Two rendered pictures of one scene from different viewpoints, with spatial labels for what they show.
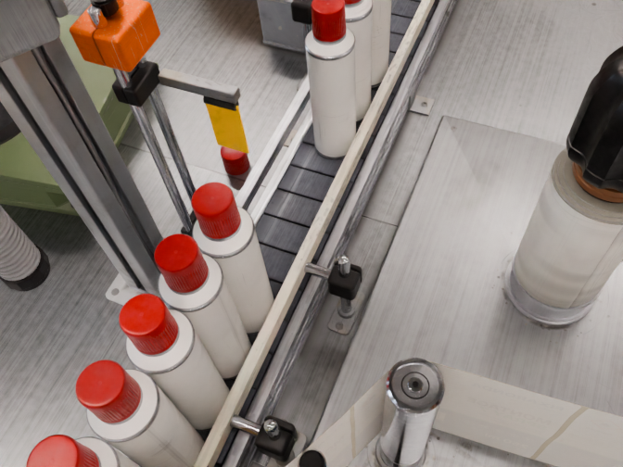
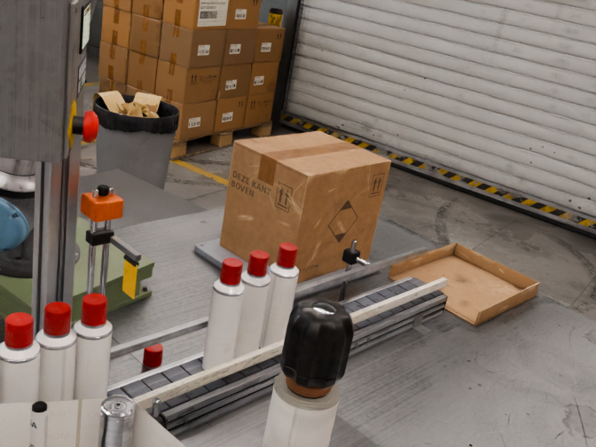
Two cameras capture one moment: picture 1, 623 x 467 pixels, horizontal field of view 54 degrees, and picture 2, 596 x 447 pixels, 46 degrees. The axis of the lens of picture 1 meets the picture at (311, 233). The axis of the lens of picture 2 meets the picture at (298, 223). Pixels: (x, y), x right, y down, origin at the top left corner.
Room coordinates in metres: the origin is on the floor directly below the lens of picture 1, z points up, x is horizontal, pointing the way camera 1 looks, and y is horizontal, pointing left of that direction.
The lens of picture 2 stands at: (-0.45, -0.34, 1.58)
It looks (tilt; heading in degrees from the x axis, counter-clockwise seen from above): 22 degrees down; 12
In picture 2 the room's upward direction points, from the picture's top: 11 degrees clockwise
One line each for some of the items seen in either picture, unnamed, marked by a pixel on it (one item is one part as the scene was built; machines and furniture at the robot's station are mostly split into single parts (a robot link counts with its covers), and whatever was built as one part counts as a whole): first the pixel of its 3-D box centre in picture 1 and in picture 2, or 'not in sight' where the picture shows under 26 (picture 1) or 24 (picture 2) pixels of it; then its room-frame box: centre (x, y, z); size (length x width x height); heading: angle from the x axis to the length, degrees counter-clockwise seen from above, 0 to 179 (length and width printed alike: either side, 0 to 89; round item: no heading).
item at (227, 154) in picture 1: (235, 157); (152, 354); (0.53, 0.09, 0.85); 0.03 x 0.03 x 0.03
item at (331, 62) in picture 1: (332, 82); (224, 317); (0.50, -0.04, 0.98); 0.05 x 0.05 x 0.20
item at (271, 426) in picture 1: (262, 435); not in sight; (0.15, 0.07, 0.89); 0.06 x 0.03 x 0.12; 61
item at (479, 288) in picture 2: not in sight; (465, 279); (1.21, -0.44, 0.85); 0.30 x 0.26 x 0.04; 151
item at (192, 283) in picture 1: (206, 311); (54, 372); (0.24, 0.10, 0.98); 0.05 x 0.05 x 0.20
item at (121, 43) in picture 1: (196, 164); (106, 298); (0.35, 0.09, 1.05); 0.10 x 0.04 x 0.33; 61
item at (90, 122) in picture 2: not in sight; (85, 126); (0.27, 0.09, 1.33); 0.04 x 0.03 x 0.04; 26
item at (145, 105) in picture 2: not in sight; (137, 124); (2.87, 1.35, 0.50); 0.42 x 0.41 x 0.28; 161
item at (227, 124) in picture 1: (227, 124); (129, 277); (0.35, 0.06, 1.09); 0.03 x 0.01 x 0.06; 61
